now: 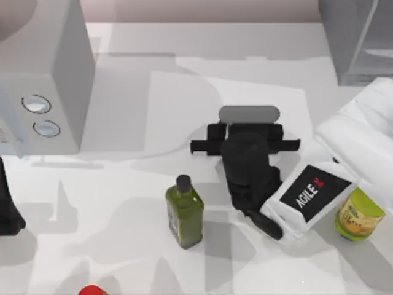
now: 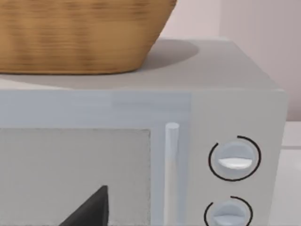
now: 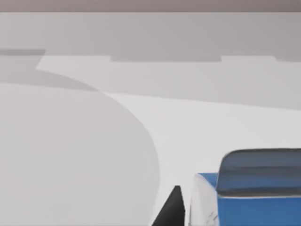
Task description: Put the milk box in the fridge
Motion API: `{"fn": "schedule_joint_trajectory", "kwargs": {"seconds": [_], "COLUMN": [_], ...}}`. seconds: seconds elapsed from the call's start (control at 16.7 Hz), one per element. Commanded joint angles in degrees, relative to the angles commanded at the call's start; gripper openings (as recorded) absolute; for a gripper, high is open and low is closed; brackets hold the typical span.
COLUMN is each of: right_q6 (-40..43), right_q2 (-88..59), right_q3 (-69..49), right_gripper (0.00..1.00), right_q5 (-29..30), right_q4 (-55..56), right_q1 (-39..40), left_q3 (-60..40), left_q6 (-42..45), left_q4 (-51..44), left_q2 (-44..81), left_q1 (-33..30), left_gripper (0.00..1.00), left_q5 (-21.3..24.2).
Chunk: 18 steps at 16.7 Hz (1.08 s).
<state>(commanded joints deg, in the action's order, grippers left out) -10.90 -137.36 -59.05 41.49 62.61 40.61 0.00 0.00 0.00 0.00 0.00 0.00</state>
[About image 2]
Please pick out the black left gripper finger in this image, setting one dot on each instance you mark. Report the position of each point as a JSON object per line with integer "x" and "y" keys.
{"x": 94, "y": 209}

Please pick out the pale microwave door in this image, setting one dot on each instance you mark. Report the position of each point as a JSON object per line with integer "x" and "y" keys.
{"x": 94, "y": 113}

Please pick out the pale microwave knob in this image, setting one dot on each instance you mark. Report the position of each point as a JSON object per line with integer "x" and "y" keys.
{"x": 228, "y": 215}
{"x": 235, "y": 157}

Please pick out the pale microwave oven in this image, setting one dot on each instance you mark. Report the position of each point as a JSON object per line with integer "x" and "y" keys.
{"x": 211, "y": 82}

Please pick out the woven wicker basket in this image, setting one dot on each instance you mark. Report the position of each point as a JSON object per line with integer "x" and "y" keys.
{"x": 70, "y": 35}

